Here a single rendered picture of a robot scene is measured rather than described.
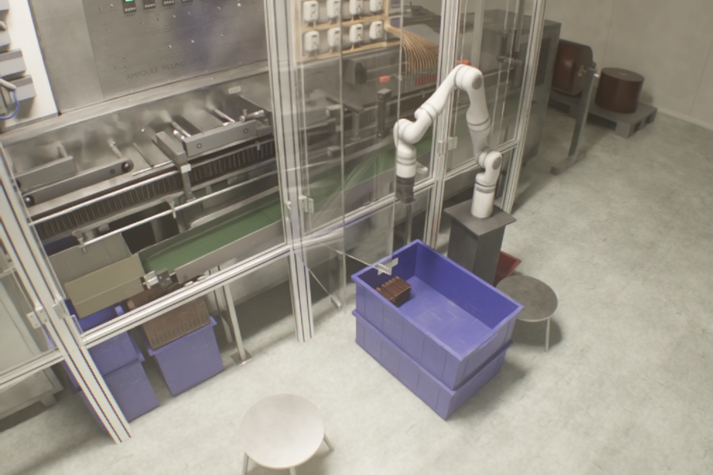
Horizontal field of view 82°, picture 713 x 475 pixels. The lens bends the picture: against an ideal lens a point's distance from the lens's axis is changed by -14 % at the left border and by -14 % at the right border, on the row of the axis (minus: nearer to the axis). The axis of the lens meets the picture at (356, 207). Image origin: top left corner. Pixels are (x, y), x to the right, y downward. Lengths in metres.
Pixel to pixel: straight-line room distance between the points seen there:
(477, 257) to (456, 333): 0.38
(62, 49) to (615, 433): 2.64
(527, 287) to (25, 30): 2.31
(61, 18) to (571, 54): 3.24
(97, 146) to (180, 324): 0.77
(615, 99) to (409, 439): 4.04
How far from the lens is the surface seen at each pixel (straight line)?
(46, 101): 1.94
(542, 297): 2.32
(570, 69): 3.79
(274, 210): 2.00
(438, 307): 2.19
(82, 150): 1.96
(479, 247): 2.20
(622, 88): 5.15
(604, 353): 2.54
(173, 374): 2.14
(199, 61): 2.08
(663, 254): 3.40
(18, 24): 1.89
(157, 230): 2.30
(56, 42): 1.93
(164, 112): 2.00
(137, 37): 1.98
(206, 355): 2.15
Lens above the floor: 1.75
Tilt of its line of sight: 33 degrees down
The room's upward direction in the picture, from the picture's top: straight up
